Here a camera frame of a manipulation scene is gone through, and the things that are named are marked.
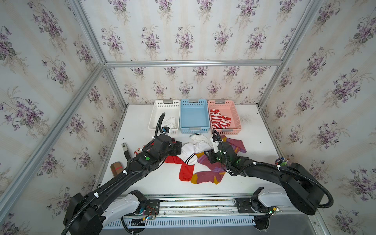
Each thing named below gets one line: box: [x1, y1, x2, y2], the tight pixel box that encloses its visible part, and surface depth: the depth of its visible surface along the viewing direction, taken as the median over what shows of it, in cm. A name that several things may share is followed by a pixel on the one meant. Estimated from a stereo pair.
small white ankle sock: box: [162, 117, 177, 129], surface depth 106 cm
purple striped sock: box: [196, 154, 228, 174], surface depth 88 cm
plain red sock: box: [164, 155, 195, 182], surface depth 88 cm
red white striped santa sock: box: [210, 108, 223, 129], surface depth 113 cm
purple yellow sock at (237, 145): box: [220, 134, 247, 154], surface depth 96 cm
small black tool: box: [121, 142, 132, 161], surface depth 92 cm
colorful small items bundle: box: [275, 157, 292, 166], surface depth 80 cm
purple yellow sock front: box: [190, 170, 226, 185], surface depth 84 cm
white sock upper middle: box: [193, 140, 214, 154], surface depth 95 cm
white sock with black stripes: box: [176, 142, 198, 165], surface depth 91 cm
